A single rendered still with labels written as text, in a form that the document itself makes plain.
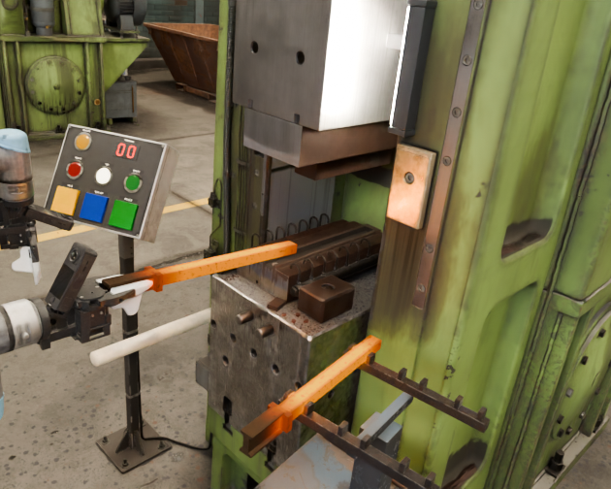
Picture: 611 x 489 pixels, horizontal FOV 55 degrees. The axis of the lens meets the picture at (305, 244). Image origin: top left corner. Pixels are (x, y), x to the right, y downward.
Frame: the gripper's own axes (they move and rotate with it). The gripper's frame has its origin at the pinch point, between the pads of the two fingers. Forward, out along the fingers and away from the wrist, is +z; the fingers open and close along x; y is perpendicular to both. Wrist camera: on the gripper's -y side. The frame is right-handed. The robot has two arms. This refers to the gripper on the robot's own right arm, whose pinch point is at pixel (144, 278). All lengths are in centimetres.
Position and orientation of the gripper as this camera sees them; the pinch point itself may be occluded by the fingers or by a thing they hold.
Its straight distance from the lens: 112.1
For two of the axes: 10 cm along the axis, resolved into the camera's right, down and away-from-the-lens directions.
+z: 7.1, -2.0, 6.8
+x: 7.0, 3.4, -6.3
